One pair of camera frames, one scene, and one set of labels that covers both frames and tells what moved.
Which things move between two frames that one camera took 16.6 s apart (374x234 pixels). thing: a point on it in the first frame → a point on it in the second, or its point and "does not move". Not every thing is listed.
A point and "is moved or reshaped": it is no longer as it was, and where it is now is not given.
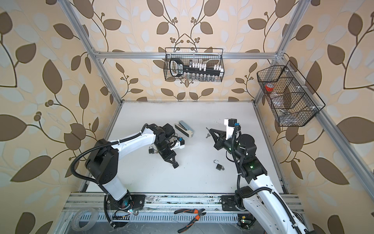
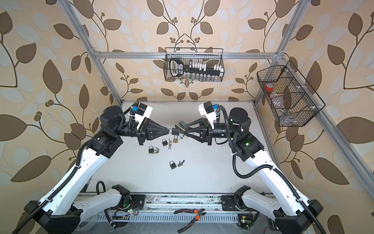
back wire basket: x=193 y=65 does not move
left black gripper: x=169 y=158 → x=146 y=126
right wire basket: x=293 y=101 does not move
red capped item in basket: x=269 y=87 does not move
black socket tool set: x=177 y=68 does not move
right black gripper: x=220 y=140 → x=207 y=135
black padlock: x=151 y=150 does not move
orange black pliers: x=198 y=212 does not move
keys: x=208 y=134 is moved or reshaped
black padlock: x=218 y=166 → x=175 y=131
